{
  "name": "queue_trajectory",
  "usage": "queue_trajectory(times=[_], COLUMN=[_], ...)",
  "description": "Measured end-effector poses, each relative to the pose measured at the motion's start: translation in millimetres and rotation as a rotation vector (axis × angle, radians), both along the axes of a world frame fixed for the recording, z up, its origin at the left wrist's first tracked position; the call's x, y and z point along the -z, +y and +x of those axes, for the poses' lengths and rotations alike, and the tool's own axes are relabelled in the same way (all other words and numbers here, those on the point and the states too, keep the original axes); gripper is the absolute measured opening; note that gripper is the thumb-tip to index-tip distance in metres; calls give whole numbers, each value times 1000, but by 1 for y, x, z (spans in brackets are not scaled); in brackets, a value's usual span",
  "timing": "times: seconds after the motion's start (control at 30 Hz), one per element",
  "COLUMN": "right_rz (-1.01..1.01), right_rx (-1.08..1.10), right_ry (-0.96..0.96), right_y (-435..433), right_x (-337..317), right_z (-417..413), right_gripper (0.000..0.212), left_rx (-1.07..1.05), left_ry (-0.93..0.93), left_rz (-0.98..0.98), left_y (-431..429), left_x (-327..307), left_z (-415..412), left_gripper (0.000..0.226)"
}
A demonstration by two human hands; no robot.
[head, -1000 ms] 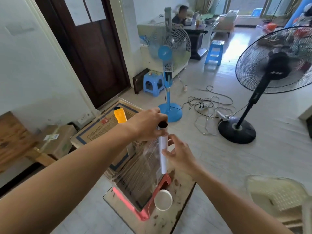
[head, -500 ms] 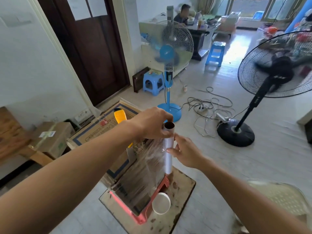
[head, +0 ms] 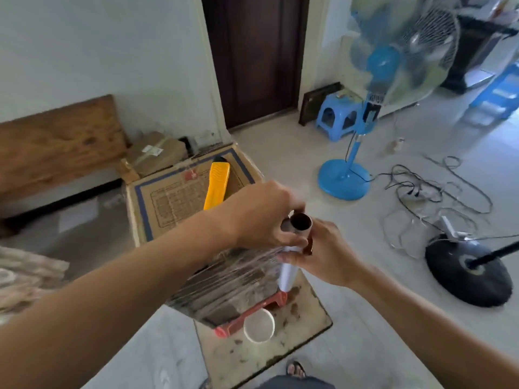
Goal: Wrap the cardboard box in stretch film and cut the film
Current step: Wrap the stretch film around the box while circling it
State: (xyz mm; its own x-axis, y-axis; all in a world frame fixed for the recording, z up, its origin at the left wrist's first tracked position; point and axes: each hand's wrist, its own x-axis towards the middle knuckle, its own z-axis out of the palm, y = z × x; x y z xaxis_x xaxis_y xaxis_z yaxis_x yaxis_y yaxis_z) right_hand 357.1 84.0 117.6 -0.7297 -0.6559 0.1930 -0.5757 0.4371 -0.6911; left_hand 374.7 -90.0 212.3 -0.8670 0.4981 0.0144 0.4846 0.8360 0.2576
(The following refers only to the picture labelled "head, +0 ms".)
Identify dark leaning board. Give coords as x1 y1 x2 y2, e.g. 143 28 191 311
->
298 82 344 127

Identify black fan base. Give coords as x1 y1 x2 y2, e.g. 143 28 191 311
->
424 234 519 308

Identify person's left forearm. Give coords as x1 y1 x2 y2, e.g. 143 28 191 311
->
0 210 244 389

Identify dark blue shorts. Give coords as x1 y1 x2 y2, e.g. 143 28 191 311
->
255 374 337 389

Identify white paper cup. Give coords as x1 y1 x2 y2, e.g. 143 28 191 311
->
243 308 276 344

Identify yellow utility knife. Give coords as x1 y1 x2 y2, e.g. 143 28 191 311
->
202 156 231 211

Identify taped brown carton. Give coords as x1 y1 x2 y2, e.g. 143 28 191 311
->
121 131 189 185

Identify person's right foot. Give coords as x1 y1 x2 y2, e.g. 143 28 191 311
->
285 360 307 379

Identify dark brown door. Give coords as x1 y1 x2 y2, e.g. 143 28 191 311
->
201 0 311 130

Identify white power strip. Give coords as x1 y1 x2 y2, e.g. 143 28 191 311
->
401 186 435 202

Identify pink plastic stool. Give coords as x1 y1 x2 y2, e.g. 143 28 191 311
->
214 290 289 339

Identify person's left hand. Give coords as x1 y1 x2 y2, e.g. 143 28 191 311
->
218 180 308 251

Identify tangled floor cables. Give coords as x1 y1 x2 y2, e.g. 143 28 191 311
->
348 156 495 262

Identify person's right hand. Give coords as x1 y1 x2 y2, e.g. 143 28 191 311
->
277 217 362 289

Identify blue printed cardboard box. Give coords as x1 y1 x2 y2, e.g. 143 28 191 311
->
123 143 299 330

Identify person's right forearm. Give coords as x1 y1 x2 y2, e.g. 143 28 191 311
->
348 265 519 389

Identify blue plastic stool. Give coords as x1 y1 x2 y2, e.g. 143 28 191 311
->
315 92 364 142

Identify worn white square table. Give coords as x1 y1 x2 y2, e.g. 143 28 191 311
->
194 271 333 389

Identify stretch film roll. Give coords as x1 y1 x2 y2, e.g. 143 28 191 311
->
277 212 314 294

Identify black desk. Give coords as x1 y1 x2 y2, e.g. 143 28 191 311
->
440 14 519 95

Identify blue standing fan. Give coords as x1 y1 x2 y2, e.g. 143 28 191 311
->
317 0 462 201

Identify blue step stool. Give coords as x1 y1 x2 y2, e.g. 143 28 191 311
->
468 62 519 120

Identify brown wooden table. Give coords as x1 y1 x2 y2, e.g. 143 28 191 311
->
0 95 130 199

